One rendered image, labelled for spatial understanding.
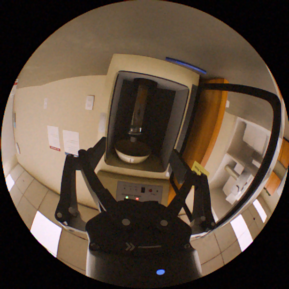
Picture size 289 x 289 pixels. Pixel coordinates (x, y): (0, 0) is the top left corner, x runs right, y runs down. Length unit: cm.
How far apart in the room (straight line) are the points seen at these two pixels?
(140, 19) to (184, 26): 8
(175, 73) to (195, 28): 23
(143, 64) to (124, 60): 7
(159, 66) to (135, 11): 24
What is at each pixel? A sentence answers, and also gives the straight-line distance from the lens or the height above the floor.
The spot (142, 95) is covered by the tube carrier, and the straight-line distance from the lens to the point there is 39.
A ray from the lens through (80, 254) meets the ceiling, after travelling 162.
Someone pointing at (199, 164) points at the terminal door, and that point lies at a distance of 31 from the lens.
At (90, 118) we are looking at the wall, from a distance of 87.
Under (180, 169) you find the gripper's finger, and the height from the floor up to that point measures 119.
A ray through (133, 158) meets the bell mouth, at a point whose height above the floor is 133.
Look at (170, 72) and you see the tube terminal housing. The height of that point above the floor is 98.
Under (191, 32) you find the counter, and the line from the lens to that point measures 23.
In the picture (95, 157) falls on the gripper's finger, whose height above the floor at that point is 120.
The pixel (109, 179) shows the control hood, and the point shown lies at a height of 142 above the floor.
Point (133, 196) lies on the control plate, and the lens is 44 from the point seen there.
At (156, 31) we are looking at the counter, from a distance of 25.
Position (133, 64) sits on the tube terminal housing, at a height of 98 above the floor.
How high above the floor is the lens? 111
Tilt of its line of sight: 22 degrees up
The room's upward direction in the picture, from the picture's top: 167 degrees counter-clockwise
